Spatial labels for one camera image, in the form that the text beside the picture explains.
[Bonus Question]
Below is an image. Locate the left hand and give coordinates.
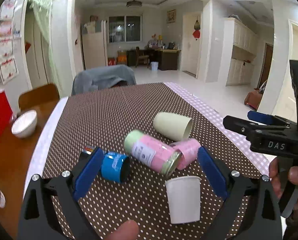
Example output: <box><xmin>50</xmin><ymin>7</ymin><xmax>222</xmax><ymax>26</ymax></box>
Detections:
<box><xmin>106</xmin><ymin>220</ymin><xmax>139</xmax><ymax>240</ymax></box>

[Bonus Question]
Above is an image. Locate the brown polka dot mat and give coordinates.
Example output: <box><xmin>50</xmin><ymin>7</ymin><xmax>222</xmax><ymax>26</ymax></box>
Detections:
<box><xmin>43</xmin><ymin>83</ymin><xmax>260</xmax><ymax>239</ymax></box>

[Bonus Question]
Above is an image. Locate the white lilac checked tablecloth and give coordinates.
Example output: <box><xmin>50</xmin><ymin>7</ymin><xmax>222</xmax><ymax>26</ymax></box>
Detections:
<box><xmin>163</xmin><ymin>81</ymin><xmax>277</xmax><ymax>178</ymax></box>

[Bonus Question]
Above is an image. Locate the white waste bin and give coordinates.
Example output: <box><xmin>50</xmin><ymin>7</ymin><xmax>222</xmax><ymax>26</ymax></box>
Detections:
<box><xmin>150</xmin><ymin>62</ymin><xmax>159</xmax><ymax>72</ymax></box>

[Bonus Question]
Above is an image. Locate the blue black can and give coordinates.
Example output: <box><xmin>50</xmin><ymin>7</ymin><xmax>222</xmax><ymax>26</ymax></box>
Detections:
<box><xmin>82</xmin><ymin>146</ymin><xmax>130</xmax><ymax>183</ymax></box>

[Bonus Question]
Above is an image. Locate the dark wooden desk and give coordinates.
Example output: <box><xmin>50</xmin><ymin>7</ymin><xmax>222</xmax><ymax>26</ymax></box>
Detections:
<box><xmin>126</xmin><ymin>48</ymin><xmax>181</xmax><ymax>71</ymax></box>

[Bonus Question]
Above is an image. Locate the wooden desk chair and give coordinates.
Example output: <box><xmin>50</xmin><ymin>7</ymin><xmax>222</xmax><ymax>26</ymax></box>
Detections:
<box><xmin>135</xmin><ymin>47</ymin><xmax>149</xmax><ymax>68</ymax></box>

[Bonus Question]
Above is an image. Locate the cream plastic cup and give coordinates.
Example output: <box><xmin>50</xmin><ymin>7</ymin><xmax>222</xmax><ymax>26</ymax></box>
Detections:
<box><xmin>153</xmin><ymin>112</ymin><xmax>193</xmax><ymax>141</ymax></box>

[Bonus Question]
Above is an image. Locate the framed wall picture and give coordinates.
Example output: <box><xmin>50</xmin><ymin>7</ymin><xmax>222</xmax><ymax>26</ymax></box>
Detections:
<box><xmin>167</xmin><ymin>9</ymin><xmax>176</xmax><ymax>23</ymax></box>

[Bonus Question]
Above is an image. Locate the ceiling fan lamp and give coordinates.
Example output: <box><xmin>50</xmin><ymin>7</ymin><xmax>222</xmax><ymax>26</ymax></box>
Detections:
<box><xmin>126</xmin><ymin>0</ymin><xmax>142</xmax><ymax>8</ymax></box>

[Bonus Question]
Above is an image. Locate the beige refrigerator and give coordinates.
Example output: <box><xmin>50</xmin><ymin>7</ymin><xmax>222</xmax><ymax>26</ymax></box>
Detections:
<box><xmin>82</xmin><ymin>20</ymin><xmax>108</xmax><ymax>69</ymax></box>

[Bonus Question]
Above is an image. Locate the grey covered chair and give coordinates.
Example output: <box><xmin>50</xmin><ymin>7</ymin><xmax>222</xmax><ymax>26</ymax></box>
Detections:
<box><xmin>71</xmin><ymin>64</ymin><xmax>137</xmax><ymax>96</ymax></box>

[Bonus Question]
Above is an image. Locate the white wall cabinet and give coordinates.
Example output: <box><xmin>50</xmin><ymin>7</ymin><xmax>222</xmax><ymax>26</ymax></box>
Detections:
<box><xmin>223</xmin><ymin>17</ymin><xmax>258</xmax><ymax>86</ymax></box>

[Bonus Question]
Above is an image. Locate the white paper cup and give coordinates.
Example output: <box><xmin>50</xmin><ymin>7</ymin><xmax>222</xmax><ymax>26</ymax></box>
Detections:
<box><xmin>165</xmin><ymin>176</ymin><xmax>201</xmax><ymax>224</ymax></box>

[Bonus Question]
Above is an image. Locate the white ceramic bowl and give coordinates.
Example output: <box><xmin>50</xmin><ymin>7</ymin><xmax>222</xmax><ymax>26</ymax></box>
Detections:
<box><xmin>11</xmin><ymin>110</ymin><xmax>37</xmax><ymax>139</ymax></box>

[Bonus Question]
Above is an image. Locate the brown wooden chair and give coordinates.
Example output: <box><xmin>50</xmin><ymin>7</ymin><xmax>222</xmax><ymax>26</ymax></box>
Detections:
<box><xmin>18</xmin><ymin>83</ymin><xmax>60</xmax><ymax>111</ymax></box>

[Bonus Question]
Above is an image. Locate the pink green glass jar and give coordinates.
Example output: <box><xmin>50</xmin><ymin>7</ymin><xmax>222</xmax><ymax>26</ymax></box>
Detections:
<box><xmin>124</xmin><ymin>130</ymin><xmax>182</xmax><ymax>177</ymax></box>

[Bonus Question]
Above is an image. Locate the right hand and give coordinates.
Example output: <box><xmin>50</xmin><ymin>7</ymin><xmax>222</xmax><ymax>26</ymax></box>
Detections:
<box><xmin>268</xmin><ymin>157</ymin><xmax>298</xmax><ymax>230</ymax></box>

